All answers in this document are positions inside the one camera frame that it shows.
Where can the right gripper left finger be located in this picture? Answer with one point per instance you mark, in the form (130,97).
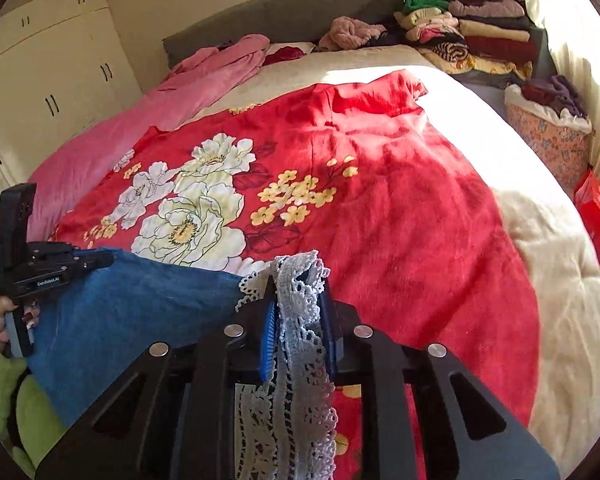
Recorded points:
(170,414)

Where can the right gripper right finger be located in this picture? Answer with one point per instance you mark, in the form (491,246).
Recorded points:
(422,410)

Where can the blue denim pants lace hem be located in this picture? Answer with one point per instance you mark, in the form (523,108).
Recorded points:
(91,331)

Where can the green fleece clothing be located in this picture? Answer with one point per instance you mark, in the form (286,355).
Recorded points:
(29,426)

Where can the cream bed sheet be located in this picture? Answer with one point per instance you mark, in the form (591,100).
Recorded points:
(538,216)

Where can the white wardrobe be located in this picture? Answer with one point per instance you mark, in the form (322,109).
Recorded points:
(62,71)

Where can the pink quilt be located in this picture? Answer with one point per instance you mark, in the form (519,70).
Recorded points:
(81,163)

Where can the red bag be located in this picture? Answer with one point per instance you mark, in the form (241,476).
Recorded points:
(586,198)

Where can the red floral blanket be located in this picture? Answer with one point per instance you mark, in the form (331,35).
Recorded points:
(410,234)

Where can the floral laundry basket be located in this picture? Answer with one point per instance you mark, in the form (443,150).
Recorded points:
(561,140)

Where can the dark red garment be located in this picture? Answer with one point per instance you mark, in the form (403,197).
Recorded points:
(283,54)

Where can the purple clothes in basket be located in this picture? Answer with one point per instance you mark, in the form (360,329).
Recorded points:
(556,92)

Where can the grey headboard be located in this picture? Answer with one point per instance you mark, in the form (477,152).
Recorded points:
(279,20)

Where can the stack of folded clothes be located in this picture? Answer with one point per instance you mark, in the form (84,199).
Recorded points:
(493,41)

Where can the pink crumpled garment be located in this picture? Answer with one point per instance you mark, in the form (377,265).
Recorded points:
(348,34)

